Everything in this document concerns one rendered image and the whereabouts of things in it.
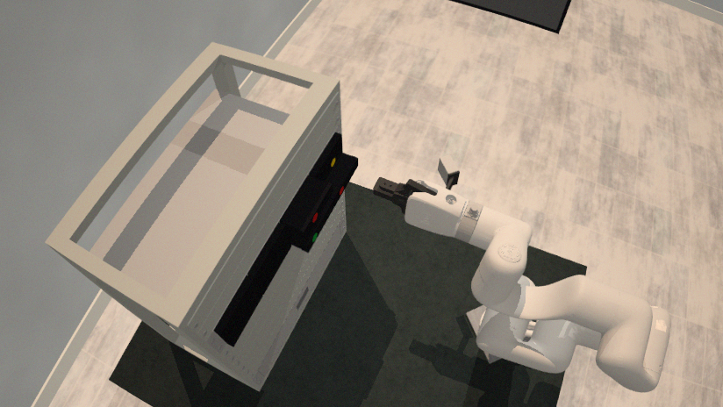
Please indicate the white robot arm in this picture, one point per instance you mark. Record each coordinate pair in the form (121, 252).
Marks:
(621, 322)

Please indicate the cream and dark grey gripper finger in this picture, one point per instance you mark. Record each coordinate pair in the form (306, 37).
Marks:
(399, 202)
(399, 190)

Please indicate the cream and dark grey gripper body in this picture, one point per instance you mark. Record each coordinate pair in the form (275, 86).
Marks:
(440, 214)

